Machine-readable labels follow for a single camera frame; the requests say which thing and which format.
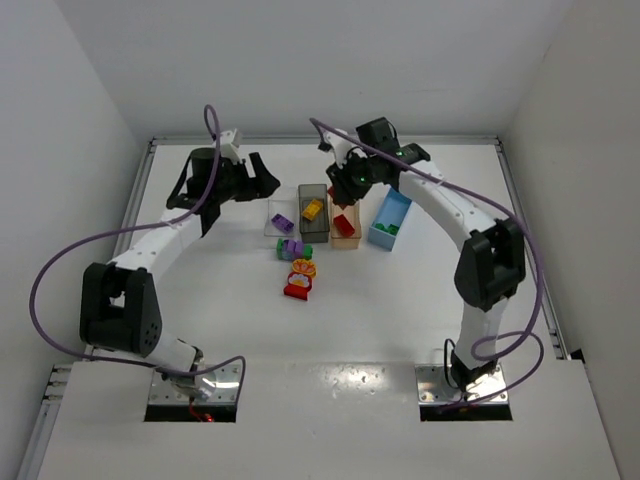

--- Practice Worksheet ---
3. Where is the red lego brick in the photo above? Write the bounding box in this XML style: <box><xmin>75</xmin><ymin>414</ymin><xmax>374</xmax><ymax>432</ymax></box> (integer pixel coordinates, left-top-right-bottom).
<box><xmin>333</xmin><ymin>214</ymin><xmax>355</xmax><ymax>238</ymax></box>

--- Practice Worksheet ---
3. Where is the yellow lego brick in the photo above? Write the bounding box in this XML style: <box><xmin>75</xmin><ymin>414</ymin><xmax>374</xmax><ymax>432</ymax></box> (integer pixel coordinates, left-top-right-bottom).
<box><xmin>301</xmin><ymin>199</ymin><xmax>324</xmax><ymax>221</ymax></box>

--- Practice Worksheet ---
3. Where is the purple lego brick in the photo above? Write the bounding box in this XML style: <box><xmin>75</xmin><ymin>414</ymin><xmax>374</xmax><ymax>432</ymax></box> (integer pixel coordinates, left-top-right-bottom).
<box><xmin>271</xmin><ymin>214</ymin><xmax>295</xmax><ymax>235</ymax></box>

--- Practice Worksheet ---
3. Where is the yellow butterfly lego piece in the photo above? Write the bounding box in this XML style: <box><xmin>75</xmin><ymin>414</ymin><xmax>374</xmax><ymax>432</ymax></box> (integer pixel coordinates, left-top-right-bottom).
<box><xmin>292</xmin><ymin>258</ymin><xmax>317</xmax><ymax>278</ymax></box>

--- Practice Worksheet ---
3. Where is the red flower lego piece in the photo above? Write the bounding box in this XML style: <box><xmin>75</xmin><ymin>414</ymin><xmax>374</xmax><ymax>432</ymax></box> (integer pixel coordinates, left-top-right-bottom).
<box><xmin>283</xmin><ymin>272</ymin><xmax>313</xmax><ymax>301</ymax></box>

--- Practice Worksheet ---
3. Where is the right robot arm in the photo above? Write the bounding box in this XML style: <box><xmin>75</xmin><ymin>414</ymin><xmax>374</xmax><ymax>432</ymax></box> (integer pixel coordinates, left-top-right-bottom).
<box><xmin>319</xmin><ymin>118</ymin><xmax>526</xmax><ymax>392</ymax></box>

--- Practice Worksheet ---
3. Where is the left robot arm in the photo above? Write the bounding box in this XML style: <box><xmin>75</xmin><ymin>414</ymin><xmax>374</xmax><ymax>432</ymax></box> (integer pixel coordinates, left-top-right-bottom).
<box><xmin>79</xmin><ymin>147</ymin><xmax>280</xmax><ymax>374</ymax></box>

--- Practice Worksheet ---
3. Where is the tan plastic container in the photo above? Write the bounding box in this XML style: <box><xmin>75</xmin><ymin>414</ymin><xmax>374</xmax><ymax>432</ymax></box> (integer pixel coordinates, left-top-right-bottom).
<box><xmin>330</xmin><ymin>201</ymin><xmax>362</xmax><ymax>250</ymax></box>

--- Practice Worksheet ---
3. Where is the clear plastic container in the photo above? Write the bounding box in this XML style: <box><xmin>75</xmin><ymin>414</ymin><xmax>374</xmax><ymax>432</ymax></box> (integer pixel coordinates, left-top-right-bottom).
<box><xmin>263</xmin><ymin>186</ymin><xmax>298</xmax><ymax>238</ymax></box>

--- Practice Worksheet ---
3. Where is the smoke grey plastic container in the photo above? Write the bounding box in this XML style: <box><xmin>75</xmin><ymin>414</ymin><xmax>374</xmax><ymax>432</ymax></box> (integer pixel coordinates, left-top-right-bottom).
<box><xmin>298</xmin><ymin>184</ymin><xmax>330</xmax><ymax>243</ymax></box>

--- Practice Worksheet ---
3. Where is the purple curved lego piece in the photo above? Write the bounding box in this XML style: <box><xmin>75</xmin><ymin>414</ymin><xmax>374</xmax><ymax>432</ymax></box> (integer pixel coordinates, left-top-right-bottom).
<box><xmin>283</xmin><ymin>239</ymin><xmax>304</xmax><ymax>261</ymax></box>

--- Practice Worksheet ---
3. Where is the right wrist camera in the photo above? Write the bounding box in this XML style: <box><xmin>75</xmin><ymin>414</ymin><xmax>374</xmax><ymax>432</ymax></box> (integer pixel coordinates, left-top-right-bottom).
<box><xmin>318</xmin><ymin>129</ymin><xmax>355</xmax><ymax>169</ymax></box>

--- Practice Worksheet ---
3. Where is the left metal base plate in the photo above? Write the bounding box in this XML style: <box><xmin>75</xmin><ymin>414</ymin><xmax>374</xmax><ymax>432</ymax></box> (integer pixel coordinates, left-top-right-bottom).
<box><xmin>148</xmin><ymin>361</ymin><xmax>243</xmax><ymax>406</ymax></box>

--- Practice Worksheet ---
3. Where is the metal base plate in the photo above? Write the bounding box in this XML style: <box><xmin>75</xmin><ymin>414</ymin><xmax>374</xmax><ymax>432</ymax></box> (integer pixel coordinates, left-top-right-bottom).
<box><xmin>415</xmin><ymin>364</ymin><xmax>509</xmax><ymax>406</ymax></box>
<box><xmin>148</xmin><ymin>361</ymin><xmax>243</xmax><ymax>406</ymax></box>

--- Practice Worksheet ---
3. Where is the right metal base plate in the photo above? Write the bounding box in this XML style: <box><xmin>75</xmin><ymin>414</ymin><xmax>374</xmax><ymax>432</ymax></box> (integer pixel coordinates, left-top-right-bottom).
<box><xmin>415</xmin><ymin>364</ymin><xmax>509</xmax><ymax>406</ymax></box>

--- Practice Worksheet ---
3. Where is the aluminium table frame rail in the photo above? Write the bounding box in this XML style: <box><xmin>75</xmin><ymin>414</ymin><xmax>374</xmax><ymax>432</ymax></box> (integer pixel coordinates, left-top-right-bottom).
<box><xmin>14</xmin><ymin>133</ymin><xmax>531</xmax><ymax>480</ymax></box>

